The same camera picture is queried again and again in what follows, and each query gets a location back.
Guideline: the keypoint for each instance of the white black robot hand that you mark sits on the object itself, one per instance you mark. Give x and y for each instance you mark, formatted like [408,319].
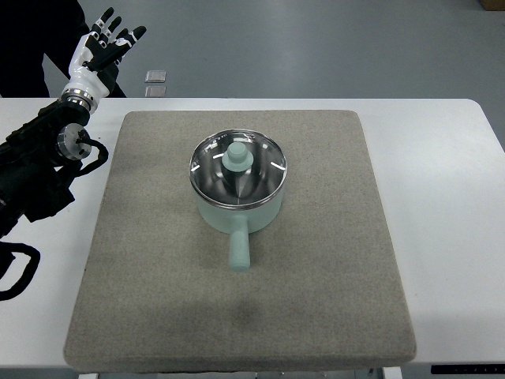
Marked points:
[94,67]

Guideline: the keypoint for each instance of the glass lid with green knob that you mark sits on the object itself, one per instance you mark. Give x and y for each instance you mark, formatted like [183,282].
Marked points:
[238,169]

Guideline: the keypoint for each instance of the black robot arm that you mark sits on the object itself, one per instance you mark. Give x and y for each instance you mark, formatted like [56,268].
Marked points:
[40,160]

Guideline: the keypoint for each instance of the metal floor plate upper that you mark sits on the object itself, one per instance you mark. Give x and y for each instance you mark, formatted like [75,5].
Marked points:
[155,76]

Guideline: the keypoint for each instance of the metal floor plate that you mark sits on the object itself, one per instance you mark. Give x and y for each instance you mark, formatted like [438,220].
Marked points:
[155,91]
[155,76]

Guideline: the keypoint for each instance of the metal floor plate lower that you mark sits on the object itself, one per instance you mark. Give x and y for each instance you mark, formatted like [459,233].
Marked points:
[155,91]

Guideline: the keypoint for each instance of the mint green saucepan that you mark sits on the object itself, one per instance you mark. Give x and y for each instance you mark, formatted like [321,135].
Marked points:
[239,224]

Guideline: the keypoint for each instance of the grey felt mat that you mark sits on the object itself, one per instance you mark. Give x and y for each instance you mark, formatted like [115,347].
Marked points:
[317,289]

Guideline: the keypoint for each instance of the cardboard box corner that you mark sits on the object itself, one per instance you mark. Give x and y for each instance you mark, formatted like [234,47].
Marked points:
[493,5]

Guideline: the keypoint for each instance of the black control panel strip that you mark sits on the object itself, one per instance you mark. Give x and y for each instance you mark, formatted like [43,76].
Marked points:
[468,369]

